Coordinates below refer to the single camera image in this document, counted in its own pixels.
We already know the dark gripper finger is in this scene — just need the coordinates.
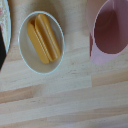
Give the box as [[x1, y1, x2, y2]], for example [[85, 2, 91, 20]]
[[0, 28, 8, 72]]

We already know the yellow bread stick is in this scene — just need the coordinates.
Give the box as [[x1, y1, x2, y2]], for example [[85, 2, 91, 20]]
[[34, 13, 63, 63], [26, 20, 51, 65]]

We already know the white ceramic bowl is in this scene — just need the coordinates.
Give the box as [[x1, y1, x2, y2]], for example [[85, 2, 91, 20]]
[[17, 10, 66, 75]]

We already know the pink plastic cup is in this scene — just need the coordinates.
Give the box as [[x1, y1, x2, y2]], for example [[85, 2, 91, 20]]
[[87, 0, 128, 66]]

